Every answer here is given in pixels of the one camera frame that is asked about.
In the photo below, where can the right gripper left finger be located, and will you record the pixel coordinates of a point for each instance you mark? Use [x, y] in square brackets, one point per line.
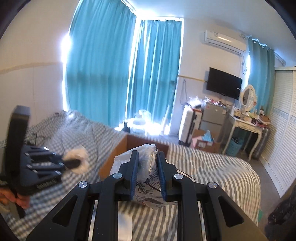
[125, 190]

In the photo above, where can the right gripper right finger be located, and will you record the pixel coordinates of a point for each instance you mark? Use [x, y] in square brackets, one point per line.
[166, 172]

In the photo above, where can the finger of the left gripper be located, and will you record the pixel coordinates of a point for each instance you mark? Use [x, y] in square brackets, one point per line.
[72, 163]

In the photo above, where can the white fluffy sock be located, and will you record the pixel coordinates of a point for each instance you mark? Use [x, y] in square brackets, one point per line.
[81, 154]

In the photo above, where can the floral plastic tissue pack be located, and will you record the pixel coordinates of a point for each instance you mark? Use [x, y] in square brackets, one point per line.
[148, 190]

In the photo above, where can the person's left hand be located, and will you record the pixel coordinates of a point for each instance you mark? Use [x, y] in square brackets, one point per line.
[7, 196]

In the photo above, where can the floor cardboard box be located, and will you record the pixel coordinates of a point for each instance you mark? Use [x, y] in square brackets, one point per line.
[203, 140]

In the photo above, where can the white suitcase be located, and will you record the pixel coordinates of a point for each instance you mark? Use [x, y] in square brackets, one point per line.
[190, 121]

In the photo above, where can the grey mini fridge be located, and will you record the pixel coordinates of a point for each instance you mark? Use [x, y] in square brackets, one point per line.
[213, 118]

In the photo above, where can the checkered grey bed quilt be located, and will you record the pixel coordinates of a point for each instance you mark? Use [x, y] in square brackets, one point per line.
[66, 132]

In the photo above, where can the teal waste basket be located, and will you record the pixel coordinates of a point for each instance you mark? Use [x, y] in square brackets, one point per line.
[234, 146]

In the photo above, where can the white dressing table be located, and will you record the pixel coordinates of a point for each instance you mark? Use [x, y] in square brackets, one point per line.
[246, 126]

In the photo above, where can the teal curtain middle panel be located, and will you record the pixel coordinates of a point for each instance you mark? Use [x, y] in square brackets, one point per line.
[155, 67]

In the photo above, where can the teal curtain panel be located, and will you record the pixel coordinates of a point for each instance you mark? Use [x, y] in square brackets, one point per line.
[98, 61]
[262, 73]
[155, 67]

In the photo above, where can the white oval vanity mirror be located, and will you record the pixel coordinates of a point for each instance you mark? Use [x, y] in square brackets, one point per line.
[248, 98]

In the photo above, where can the white louvered wardrobe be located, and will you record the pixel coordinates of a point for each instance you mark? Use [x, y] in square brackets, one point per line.
[278, 156]

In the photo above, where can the teal curtain left panel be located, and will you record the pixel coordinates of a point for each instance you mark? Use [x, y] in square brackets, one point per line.
[98, 61]

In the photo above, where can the black bag by wardrobe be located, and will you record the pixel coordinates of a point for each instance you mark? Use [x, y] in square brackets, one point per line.
[281, 222]

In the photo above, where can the teal curtain right panel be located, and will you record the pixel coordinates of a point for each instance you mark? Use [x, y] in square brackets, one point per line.
[262, 73]

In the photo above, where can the black wall television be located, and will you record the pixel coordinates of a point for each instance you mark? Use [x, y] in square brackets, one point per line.
[224, 83]

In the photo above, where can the white wall air conditioner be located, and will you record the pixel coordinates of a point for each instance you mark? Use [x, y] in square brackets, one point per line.
[225, 42]

